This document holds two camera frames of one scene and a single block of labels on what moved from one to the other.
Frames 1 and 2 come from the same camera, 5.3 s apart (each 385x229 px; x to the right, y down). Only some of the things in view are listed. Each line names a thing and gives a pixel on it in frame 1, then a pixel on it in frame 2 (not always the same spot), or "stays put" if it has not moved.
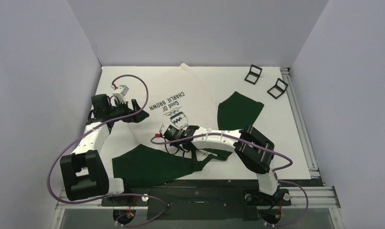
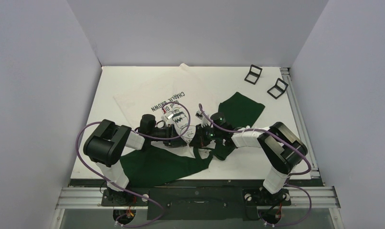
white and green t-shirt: [176, 95] stays put
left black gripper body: [121, 109] → [165, 132]
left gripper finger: [136, 107] → [178, 142]
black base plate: [222, 203] stays put
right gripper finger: [188, 147] → [199, 139]
